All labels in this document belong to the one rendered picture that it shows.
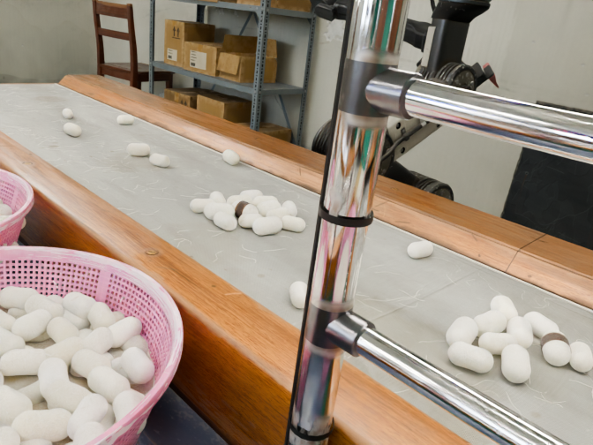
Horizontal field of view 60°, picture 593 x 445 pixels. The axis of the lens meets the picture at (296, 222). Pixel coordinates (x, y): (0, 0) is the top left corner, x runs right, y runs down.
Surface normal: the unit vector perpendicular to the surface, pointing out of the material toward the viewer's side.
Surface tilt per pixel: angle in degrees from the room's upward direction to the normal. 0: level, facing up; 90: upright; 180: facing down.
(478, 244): 45
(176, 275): 0
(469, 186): 89
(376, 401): 0
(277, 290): 0
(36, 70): 88
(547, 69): 90
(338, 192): 90
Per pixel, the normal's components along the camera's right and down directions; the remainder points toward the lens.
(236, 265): 0.12, -0.92
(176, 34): -0.62, 0.22
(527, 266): -0.41, -0.51
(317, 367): -0.30, 0.32
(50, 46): 0.72, 0.33
